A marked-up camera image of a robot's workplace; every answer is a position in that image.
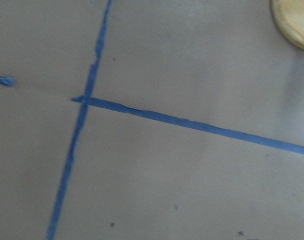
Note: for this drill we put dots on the blue tape strip horizontal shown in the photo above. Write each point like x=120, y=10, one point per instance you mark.
x=195, y=125

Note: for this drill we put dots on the blue tape strip vertical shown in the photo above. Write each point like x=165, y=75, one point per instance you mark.
x=80, y=122

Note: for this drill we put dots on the short blue tape piece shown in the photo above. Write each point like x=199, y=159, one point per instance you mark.
x=6, y=81

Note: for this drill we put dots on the round wooden plate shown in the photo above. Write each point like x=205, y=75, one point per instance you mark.
x=288, y=16

